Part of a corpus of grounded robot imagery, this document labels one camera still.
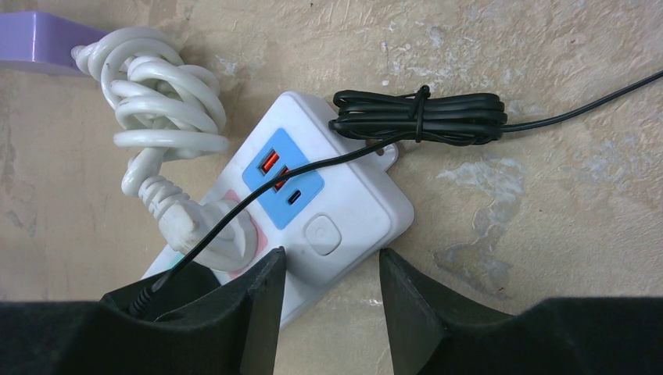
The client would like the white plug with cord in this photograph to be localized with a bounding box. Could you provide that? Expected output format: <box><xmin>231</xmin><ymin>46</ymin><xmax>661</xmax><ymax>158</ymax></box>
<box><xmin>71</xmin><ymin>27</ymin><xmax>237</xmax><ymax>255</ymax></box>

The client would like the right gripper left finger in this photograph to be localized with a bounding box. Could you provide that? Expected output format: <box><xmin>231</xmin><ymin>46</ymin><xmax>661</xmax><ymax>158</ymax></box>
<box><xmin>1</xmin><ymin>248</ymin><xmax>286</xmax><ymax>374</ymax></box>

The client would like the white power strip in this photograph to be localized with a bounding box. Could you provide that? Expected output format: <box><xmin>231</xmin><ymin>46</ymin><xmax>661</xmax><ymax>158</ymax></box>
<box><xmin>202</xmin><ymin>91</ymin><xmax>414</xmax><ymax>327</ymax></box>

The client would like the upper black plug adapter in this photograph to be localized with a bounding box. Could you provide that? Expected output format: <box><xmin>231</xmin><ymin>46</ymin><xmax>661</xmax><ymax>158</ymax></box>
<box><xmin>127</xmin><ymin>72</ymin><xmax>662</xmax><ymax>319</ymax></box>

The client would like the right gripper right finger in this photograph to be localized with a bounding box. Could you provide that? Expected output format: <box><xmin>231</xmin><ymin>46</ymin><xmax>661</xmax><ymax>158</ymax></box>
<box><xmin>379</xmin><ymin>248</ymin><xmax>662</xmax><ymax>374</ymax></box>

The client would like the purple rectangular box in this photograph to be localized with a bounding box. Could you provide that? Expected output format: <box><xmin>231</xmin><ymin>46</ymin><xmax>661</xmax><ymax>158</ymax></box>
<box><xmin>1</xmin><ymin>11</ymin><xmax>107</xmax><ymax>77</ymax></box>

